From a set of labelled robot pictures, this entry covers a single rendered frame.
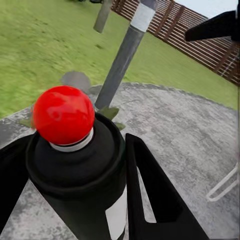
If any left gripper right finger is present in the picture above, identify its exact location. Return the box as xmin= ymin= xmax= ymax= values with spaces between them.
xmin=125 ymin=133 xmax=210 ymax=240

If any insectifuge atomizer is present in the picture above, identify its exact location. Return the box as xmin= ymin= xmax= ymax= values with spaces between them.
xmin=25 ymin=70 xmax=128 ymax=240

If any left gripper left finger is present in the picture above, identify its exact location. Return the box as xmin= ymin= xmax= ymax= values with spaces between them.
xmin=0 ymin=134 xmax=33 ymax=234

